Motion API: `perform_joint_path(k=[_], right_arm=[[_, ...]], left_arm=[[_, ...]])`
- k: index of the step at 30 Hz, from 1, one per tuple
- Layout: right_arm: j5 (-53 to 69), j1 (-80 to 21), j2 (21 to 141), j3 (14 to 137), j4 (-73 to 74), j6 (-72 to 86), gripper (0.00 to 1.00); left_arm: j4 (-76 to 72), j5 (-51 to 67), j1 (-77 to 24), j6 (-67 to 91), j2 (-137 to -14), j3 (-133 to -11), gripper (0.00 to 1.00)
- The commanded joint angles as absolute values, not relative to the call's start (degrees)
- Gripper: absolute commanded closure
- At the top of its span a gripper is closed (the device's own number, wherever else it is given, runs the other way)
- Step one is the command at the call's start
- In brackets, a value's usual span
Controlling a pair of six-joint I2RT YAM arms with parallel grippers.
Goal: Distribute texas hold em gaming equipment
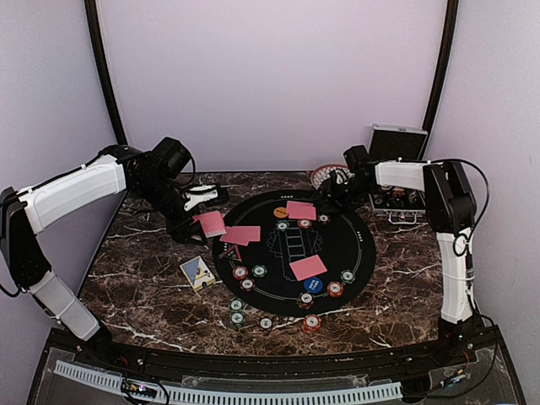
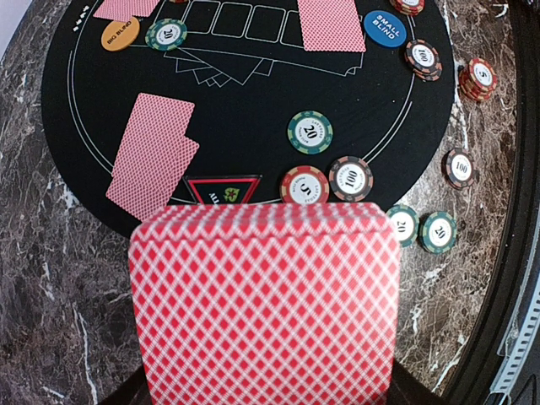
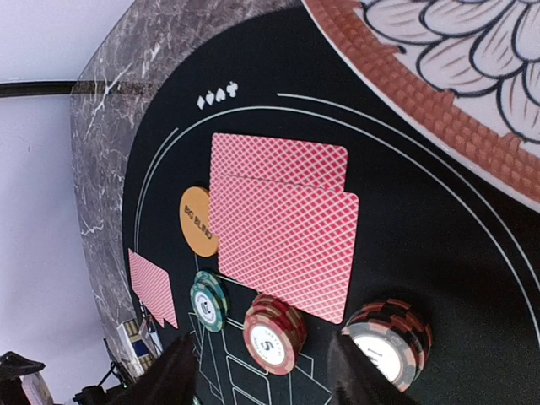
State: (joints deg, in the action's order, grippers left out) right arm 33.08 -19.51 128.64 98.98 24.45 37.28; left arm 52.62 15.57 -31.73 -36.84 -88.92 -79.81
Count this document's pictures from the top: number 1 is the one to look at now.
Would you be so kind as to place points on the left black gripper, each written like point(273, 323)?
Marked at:
point(180, 234)

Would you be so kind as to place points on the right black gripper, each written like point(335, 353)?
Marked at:
point(328, 188)

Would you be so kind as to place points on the red-backed playing card deck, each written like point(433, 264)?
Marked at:
point(212, 223)

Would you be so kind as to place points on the orange big blind button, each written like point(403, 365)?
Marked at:
point(281, 212)

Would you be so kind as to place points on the single red-backed playing card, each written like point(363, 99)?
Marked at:
point(241, 235)

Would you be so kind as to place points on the red triangular all-in marker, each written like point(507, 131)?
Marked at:
point(232, 254)

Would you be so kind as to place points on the green poker chip stack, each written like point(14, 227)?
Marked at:
point(237, 319)

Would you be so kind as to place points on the red poker chip stack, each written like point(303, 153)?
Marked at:
point(311, 324)

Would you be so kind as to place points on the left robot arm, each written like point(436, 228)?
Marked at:
point(117, 168)

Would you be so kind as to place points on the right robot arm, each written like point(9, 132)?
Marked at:
point(450, 208)

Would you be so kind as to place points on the patterned ceramic plate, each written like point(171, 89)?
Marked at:
point(322, 173)

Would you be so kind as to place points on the aluminium poker chip case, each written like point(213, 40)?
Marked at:
point(399, 205)

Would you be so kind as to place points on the yellow playing card box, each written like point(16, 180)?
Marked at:
point(197, 273)

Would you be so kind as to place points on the round black poker mat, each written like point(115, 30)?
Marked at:
point(344, 243)

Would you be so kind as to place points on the blue small blind button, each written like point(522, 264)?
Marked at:
point(313, 285)

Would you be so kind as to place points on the white slotted cable duct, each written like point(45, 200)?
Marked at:
point(202, 390)

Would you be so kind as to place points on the right black frame post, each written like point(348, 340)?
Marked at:
point(443, 59)

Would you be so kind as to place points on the black frame post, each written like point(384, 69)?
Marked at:
point(102, 67)
point(443, 59)

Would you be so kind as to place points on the left black frame post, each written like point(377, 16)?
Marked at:
point(102, 67)

